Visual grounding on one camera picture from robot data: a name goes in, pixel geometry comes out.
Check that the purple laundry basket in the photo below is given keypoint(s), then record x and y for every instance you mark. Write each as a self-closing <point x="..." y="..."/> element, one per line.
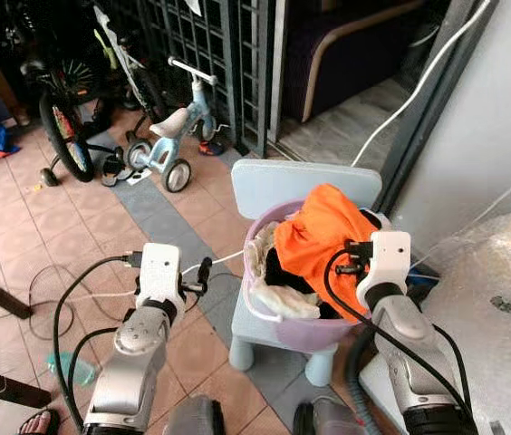
<point x="301" y="333"/>

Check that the grey robot right leg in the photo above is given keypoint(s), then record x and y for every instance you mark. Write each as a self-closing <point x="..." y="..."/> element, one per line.
<point x="328" y="419"/>

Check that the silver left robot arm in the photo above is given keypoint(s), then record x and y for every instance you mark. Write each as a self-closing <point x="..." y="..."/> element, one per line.
<point x="133" y="349"/>

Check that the light blue plastic chair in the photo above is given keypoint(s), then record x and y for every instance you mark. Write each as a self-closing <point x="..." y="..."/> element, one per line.
<point x="283" y="181"/>

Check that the orange garment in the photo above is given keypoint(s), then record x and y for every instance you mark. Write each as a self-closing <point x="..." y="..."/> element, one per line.
<point x="314" y="240"/>

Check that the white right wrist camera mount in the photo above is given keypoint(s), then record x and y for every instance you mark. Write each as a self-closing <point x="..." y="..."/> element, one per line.
<point x="390" y="258"/>

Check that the grey robot left leg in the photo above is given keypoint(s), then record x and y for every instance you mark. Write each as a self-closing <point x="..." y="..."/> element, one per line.
<point x="194" y="417"/>

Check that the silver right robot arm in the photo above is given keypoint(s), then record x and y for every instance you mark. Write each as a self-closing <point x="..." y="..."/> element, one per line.
<point x="409" y="331"/>

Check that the grey robot leg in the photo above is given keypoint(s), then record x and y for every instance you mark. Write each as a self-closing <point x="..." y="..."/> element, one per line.
<point x="194" y="417"/>
<point x="328" y="419"/>

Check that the light blue kids tricycle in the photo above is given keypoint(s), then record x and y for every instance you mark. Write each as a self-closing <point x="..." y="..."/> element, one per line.
<point x="169" y="136"/>

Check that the green plastic bottle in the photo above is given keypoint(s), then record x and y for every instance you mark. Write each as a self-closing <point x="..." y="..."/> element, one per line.
<point x="67" y="367"/>

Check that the black metal grille gate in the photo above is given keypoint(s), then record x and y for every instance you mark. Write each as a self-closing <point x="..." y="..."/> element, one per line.
<point x="206" y="41"/>

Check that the black garment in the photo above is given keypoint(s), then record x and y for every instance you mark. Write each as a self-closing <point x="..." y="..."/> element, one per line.
<point x="283" y="267"/>

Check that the dark armchair with wooden arm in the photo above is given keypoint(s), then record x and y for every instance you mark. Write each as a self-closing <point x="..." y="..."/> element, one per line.
<point x="346" y="50"/>

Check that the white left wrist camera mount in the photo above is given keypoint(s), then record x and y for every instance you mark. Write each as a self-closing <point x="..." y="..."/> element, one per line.
<point x="158" y="272"/>

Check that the dark door frame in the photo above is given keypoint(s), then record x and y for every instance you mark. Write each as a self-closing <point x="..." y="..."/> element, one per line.
<point x="437" y="109"/>

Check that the white cloth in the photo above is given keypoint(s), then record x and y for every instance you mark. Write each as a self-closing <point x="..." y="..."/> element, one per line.
<point x="283" y="299"/>

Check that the dark flip-flop sandal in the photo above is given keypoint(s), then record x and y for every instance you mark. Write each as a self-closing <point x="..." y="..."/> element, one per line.
<point x="38" y="422"/>

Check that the black kids bicycle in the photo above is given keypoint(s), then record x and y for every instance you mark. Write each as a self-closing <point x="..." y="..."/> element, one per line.
<point x="65" y="131"/>

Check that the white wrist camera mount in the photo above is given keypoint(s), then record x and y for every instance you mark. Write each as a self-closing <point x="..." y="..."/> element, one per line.
<point x="158" y="272"/>
<point x="390" y="258"/>

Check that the white green bicycle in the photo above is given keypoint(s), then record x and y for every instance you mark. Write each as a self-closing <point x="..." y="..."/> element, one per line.
<point x="120" y="50"/>

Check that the bubble wrapped washing machine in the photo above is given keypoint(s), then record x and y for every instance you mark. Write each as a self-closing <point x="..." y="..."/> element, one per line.
<point x="482" y="362"/>

